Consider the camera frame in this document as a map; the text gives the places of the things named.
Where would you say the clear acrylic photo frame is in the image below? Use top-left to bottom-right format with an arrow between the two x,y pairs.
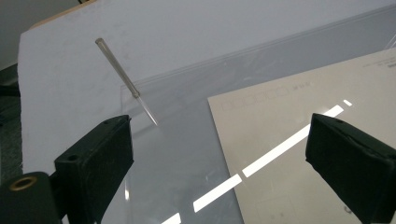
102,4 -> 396,224

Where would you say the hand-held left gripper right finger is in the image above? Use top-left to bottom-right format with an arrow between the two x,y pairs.
304,113 -> 396,224

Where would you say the metal frame pin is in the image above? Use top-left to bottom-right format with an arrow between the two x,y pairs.
94,37 -> 159,127

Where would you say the painting picture card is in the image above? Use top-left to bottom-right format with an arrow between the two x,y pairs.
207,48 -> 396,224

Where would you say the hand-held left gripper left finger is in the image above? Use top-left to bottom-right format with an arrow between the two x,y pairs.
54,114 -> 135,224

